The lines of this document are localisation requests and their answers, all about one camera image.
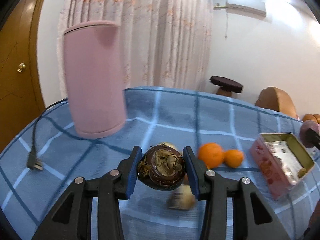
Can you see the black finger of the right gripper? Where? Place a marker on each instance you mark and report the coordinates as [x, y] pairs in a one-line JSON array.
[[313, 138]]

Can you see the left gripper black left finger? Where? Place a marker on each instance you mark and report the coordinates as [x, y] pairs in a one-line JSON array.
[[70, 216]]

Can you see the pink floral curtain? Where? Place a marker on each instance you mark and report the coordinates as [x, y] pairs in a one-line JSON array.
[[163, 42]]

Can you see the dark round stool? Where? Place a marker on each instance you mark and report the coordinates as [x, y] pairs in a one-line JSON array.
[[227, 87]]

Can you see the pink cylindrical appliance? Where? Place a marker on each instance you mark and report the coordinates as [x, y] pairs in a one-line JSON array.
[[94, 78]]

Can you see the purple round fruit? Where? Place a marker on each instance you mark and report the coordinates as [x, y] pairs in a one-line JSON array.
[[302, 134]]

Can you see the white wall air conditioner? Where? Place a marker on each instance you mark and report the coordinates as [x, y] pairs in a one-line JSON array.
[[251, 6]]

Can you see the brown leather sofa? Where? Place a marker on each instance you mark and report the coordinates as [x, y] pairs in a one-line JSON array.
[[278, 100]]

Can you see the dark brown water chestnut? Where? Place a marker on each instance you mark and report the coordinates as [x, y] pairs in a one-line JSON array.
[[162, 168]]

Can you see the blue plaid tablecloth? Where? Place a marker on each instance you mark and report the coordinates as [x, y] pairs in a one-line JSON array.
[[44, 158]]

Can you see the halved white-fleshed water chestnut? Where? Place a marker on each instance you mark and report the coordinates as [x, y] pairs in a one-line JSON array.
[[181, 198]]

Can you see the large orange mandarin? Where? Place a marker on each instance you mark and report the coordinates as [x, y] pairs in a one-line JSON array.
[[211, 154]]

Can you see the small orange mandarin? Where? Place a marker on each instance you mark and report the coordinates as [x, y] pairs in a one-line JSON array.
[[233, 158]]

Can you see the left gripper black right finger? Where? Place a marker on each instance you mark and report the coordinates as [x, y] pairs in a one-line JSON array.
[[253, 218]]

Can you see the pink metal tin box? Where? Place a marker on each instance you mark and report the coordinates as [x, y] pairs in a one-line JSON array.
[[283, 161]]

